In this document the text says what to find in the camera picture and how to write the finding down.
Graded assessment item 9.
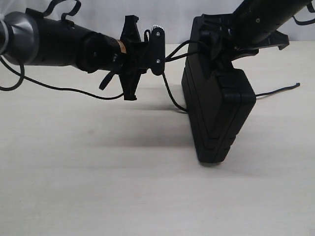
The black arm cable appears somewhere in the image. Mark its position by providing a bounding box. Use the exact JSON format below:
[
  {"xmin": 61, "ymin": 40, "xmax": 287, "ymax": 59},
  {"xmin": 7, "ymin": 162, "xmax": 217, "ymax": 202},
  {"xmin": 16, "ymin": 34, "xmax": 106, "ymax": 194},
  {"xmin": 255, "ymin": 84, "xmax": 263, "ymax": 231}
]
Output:
[
  {"xmin": 292, "ymin": 0, "xmax": 315, "ymax": 26},
  {"xmin": 0, "ymin": 56, "xmax": 125, "ymax": 101}
]

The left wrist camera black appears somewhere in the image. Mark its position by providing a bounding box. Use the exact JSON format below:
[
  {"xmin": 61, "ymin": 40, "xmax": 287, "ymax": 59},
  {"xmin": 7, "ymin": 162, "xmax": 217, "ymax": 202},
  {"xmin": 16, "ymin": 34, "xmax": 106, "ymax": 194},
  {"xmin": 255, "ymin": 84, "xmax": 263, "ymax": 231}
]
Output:
[{"xmin": 150, "ymin": 25, "xmax": 165, "ymax": 76}]

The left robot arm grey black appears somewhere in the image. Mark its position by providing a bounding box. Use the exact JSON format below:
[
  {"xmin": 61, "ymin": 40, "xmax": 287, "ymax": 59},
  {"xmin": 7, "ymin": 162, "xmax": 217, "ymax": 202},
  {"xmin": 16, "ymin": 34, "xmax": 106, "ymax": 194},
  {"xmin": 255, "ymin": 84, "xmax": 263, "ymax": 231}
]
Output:
[{"xmin": 0, "ymin": 2, "xmax": 155, "ymax": 101}]

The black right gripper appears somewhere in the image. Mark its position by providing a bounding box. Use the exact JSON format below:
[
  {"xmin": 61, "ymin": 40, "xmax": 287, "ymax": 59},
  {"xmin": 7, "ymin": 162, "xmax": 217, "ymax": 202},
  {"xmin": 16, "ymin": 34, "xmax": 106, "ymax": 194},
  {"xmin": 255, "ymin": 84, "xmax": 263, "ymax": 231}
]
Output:
[{"xmin": 203, "ymin": 0, "xmax": 295, "ymax": 59}]

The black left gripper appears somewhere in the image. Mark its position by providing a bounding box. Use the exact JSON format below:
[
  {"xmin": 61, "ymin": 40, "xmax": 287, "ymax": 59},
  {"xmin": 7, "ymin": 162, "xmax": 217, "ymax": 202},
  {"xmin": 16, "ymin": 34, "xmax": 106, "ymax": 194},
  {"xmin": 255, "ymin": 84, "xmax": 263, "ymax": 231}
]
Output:
[{"xmin": 118, "ymin": 15, "xmax": 150, "ymax": 101}]

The black plastic carrying case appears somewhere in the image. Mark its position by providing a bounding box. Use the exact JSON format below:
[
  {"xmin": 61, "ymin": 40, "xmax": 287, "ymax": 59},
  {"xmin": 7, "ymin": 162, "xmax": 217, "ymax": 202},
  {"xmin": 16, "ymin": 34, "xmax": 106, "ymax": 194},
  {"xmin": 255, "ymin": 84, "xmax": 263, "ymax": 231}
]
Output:
[{"xmin": 182, "ymin": 14, "xmax": 256, "ymax": 164}]

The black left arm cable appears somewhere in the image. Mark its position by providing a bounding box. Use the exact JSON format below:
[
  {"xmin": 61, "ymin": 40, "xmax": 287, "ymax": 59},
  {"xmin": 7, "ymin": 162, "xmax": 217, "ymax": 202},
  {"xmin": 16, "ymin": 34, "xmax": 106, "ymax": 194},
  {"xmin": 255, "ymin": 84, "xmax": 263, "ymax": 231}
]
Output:
[{"xmin": 0, "ymin": 56, "xmax": 125, "ymax": 101}]

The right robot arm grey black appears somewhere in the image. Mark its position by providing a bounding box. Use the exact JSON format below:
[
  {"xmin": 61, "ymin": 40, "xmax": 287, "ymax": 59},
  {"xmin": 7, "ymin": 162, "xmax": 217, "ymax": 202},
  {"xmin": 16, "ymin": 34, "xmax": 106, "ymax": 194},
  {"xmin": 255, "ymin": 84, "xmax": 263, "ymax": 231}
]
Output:
[{"xmin": 199, "ymin": 0, "xmax": 315, "ymax": 60}]

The black cord with knot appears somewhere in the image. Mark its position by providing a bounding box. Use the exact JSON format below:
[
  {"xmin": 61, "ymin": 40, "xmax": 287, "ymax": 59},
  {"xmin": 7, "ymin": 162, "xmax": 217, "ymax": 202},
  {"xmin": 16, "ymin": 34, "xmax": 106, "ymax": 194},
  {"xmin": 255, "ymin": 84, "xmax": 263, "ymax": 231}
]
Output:
[{"xmin": 145, "ymin": 29, "xmax": 301, "ymax": 114}]

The white backdrop curtain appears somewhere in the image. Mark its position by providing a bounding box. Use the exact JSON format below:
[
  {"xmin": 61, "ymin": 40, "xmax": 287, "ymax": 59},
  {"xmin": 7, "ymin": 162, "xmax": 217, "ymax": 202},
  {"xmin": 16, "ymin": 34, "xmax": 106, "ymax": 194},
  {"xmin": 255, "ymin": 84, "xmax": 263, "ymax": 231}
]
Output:
[{"xmin": 0, "ymin": 0, "xmax": 315, "ymax": 44}]

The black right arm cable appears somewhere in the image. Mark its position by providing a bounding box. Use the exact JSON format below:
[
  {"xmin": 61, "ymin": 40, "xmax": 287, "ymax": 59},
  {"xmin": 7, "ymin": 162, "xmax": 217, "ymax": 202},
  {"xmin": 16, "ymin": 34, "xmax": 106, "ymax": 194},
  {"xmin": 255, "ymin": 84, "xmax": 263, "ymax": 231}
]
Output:
[{"xmin": 292, "ymin": 0, "xmax": 315, "ymax": 26}]

